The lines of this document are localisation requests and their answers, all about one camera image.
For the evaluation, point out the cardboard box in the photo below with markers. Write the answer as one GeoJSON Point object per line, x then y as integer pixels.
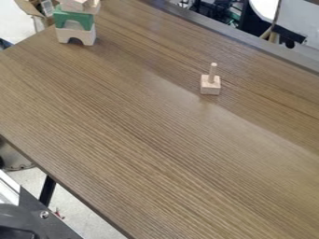
{"type": "Point", "coordinates": [33, 8]}

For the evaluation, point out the wooden block with peg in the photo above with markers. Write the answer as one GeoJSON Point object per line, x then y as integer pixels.
{"type": "Point", "coordinates": [210, 87]}

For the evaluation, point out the white arch block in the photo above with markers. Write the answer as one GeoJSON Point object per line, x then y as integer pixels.
{"type": "Point", "coordinates": [86, 36]}

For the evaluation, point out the cream wooden block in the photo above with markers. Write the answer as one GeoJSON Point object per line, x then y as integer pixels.
{"type": "Point", "coordinates": [79, 6]}

